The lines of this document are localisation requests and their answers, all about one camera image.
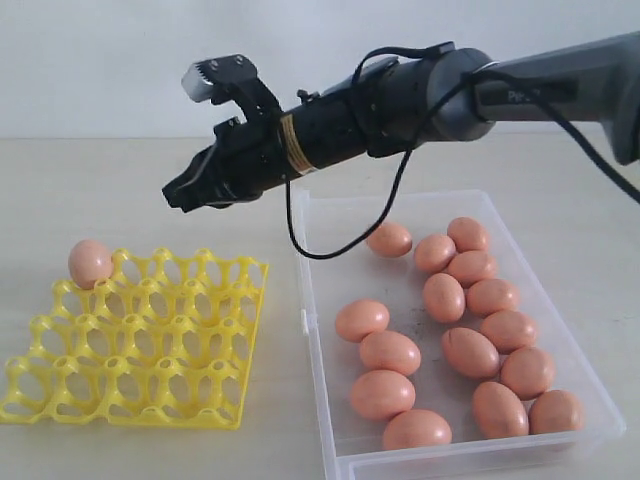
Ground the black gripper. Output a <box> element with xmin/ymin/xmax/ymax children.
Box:
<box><xmin>162</xmin><ymin>82</ymin><xmax>400</xmax><ymax>213</ymax></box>

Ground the brown egg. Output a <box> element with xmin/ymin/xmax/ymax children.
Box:
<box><xmin>447</xmin><ymin>217</ymin><xmax>490</xmax><ymax>253</ymax></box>
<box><xmin>529</xmin><ymin>390</ymin><xmax>585</xmax><ymax>435</ymax></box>
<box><xmin>382</xmin><ymin>409</ymin><xmax>452</xmax><ymax>450</ymax></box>
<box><xmin>446</xmin><ymin>250</ymin><xmax>497</xmax><ymax>288</ymax></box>
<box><xmin>480</xmin><ymin>310</ymin><xmax>538</xmax><ymax>354</ymax></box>
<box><xmin>422</xmin><ymin>273</ymin><xmax>466</xmax><ymax>323</ymax></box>
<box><xmin>350</xmin><ymin>370</ymin><xmax>416</xmax><ymax>420</ymax></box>
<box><xmin>472</xmin><ymin>381</ymin><xmax>529</xmax><ymax>439</ymax></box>
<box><xmin>441</xmin><ymin>327</ymin><xmax>500</xmax><ymax>380</ymax></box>
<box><xmin>365</xmin><ymin>222</ymin><xmax>413</xmax><ymax>258</ymax></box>
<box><xmin>500</xmin><ymin>346</ymin><xmax>556</xmax><ymax>401</ymax></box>
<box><xmin>335</xmin><ymin>298</ymin><xmax>390</xmax><ymax>343</ymax></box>
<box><xmin>68</xmin><ymin>239</ymin><xmax>114</xmax><ymax>290</ymax></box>
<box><xmin>414</xmin><ymin>234</ymin><xmax>457</xmax><ymax>274</ymax></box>
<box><xmin>359</xmin><ymin>330</ymin><xmax>422</xmax><ymax>376</ymax></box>
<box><xmin>466</xmin><ymin>278</ymin><xmax>520</xmax><ymax>317</ymax></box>

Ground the yellow plastic egg tray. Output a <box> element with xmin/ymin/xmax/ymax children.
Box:
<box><xmin>1</xmin><ymin>248</ymin><xmax>269</xmax><ymax>430</ymax></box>

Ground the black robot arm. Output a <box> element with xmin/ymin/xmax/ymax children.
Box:
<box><xmin>162</xmin><ymin>33</ymin><xmax>639</xmax><ymax>212</ymax></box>

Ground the black camera cable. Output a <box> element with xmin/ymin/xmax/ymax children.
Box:
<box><xmin>284</xmin><ymin>42</ymin><xmax>640</xmax><ymax>261</ymax></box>

